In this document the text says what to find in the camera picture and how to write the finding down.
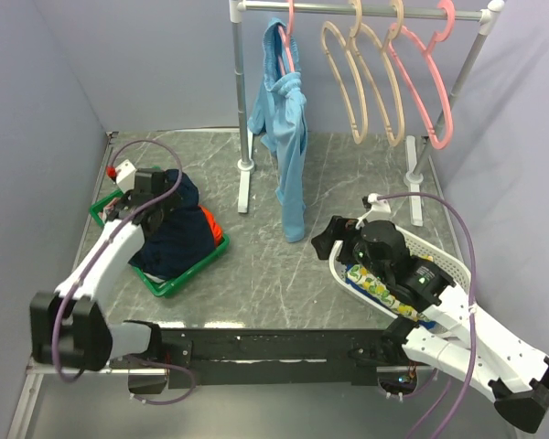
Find light blue shorts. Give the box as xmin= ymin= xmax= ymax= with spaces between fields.
xmin=248 ymin=17 xmax=307 ymax=242

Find lemon print garment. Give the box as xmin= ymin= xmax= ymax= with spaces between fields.
xmin=345 ymin=264 xmax=430 ymax=324

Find beige hanger left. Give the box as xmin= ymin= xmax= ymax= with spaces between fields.
xmin=320 ymin=0 xmax=370 ymax=145

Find pink empty hanger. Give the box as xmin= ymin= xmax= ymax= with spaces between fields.
xmin=387 ymin=0 xmax=457 ymax=151

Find pink patterned garment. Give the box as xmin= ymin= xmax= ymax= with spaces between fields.
xmin=100 ymin=198 xmax=123 ymax=222

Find pink hanger holding shorts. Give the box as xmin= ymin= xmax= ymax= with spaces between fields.
xmin=276 ymin=0 xmax=299 ymax=76

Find beige hanger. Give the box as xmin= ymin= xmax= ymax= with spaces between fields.
xmin=320 ymin=0 xmax=370 ymax=145
xmin=350 ymin=0 xmax=405 ymax=148

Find navy blue shorts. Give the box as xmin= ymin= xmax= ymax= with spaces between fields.
xmin=129 ymin=175 xmax=217 ymax=281

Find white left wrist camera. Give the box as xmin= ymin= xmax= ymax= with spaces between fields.
xmin=106 ymin=160 xmax=136 ymax=193

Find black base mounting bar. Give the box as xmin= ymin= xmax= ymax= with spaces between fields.
xmin=111 ymin=328 xmax=425 ymax=394

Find green plastic tray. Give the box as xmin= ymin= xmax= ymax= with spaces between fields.
xmin=88 ymin=187 xmax=231 ymax=299

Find metal clothes rack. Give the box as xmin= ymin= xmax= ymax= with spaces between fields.
xmin=229 ymin=1 xmax=505 ymax=227

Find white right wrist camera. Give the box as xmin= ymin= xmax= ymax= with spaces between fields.
xmin=355 ymin=193 xmax=392 ymax=230

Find beige hanger right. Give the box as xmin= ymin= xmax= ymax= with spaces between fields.
xmin=350 ymin=0 xmax=405 ymax=148

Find white plastic laundry basket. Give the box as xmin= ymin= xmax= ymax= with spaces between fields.
xmin=328 ymin=226 xmax=471 ymax=334

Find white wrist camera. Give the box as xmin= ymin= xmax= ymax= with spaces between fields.
xmin=106 ymin=160 xmax=136 ymax=193
xmin=355 ymin=193 xmax=392 ymax=230

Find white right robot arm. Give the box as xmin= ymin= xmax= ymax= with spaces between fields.
xmin=311 ymin=216 xmax=549 ymax=434

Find orange garment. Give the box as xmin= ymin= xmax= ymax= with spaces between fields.
xmin=199 ymin=206 xmax=223 ymax=247

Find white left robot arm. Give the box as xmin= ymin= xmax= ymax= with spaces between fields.
xmin=30 ymin=168 xmax=183 ymax=373

